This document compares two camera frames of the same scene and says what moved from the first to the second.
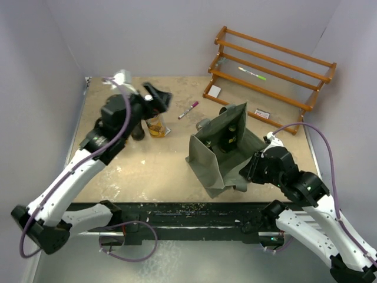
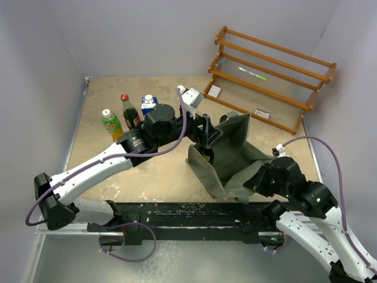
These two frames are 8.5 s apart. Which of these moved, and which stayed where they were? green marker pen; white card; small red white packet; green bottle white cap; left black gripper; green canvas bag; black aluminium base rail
Moved: left black gripper; green canvas bag; green bottle white cap
Stayed: white card; black aluminium base rail; small red white packet; green marker pen
